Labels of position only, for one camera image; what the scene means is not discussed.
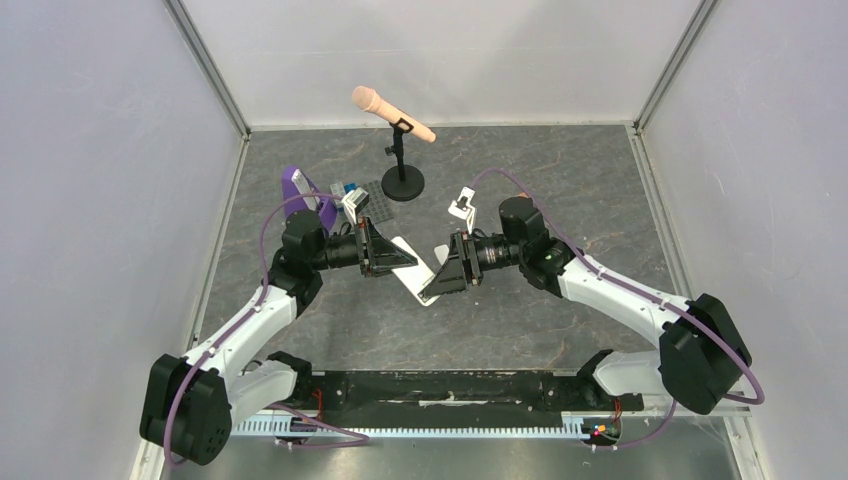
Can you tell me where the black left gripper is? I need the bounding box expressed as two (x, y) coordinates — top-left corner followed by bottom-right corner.
(309, 216), (417, 278)

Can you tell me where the white battery compartment cover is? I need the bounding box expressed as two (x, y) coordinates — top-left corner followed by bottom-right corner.
(434, 244), (450, 264)

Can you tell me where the white remote control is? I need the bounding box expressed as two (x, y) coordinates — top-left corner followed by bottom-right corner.
(391, 236), (439, 307)

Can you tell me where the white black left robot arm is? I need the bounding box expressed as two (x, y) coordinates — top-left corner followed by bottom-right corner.
(139, 210), (418, 465)

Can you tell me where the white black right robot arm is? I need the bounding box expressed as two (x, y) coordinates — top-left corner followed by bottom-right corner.
(418, 196), (752, 415)

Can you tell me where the grey lego baseplate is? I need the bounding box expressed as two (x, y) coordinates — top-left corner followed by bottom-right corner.
(361, 180), (394, 224)

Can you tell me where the black microphone stand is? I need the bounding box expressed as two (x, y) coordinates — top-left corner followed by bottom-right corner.
(381, 118), (425, 202)

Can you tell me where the grey lego brick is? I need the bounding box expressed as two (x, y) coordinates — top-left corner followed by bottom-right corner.
(330, 182), (346, 197)

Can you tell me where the purple holder stand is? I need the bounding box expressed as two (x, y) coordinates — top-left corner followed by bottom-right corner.
(281, 165), (337, 232)

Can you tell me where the pink microphone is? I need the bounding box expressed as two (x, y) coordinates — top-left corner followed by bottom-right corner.
(351, 86), (437, 143)

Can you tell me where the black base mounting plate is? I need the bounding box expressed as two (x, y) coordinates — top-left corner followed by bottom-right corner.
(285, 370), (644, 428)

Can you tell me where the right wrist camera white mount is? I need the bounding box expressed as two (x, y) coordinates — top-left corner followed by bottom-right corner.
(448, 186), (477, 233)

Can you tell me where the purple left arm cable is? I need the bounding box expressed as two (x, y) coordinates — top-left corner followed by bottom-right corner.
(162, 192), (372, 466)

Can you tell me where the white cable duct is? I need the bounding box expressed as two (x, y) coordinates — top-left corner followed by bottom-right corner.
(232, 414), (590, 440)

